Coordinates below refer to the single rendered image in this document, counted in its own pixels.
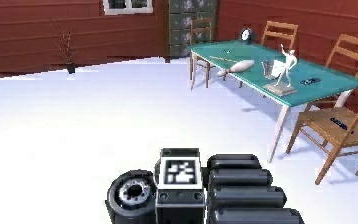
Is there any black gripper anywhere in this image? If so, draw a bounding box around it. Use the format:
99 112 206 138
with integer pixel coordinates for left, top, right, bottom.
105 169 158 224

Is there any wooden slat back chair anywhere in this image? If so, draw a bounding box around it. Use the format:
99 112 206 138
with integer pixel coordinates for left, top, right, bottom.
324 33 358 79
188 18 219 89
260 20 300 51

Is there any clear glass jar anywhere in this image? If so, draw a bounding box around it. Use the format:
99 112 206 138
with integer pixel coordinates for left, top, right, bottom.
261 59 279 80

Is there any wooden chair with woven seat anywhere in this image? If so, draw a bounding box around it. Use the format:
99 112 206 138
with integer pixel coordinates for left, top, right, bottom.
285 96 358 186

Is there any bare twig house plant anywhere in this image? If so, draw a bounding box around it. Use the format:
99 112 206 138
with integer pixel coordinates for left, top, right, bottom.
57 30 78 75

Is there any grey green chest of drawers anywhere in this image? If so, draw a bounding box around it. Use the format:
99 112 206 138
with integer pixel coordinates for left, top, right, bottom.
168 0 219 58

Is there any white framed window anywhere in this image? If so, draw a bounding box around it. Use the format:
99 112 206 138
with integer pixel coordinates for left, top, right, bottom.
102 0 154 16

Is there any teal top table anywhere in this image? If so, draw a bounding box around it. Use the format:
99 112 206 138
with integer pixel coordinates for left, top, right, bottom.
187 39 358 164

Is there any round black alarm clock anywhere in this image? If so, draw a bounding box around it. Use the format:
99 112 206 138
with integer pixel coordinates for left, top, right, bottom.
238 27 255 44

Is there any white human figure statue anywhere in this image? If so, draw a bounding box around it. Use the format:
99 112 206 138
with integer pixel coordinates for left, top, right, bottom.
263 43 299 98

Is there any black remote control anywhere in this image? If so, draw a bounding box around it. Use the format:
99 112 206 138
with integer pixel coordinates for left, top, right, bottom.
299 77 322 86
329 116 351 133

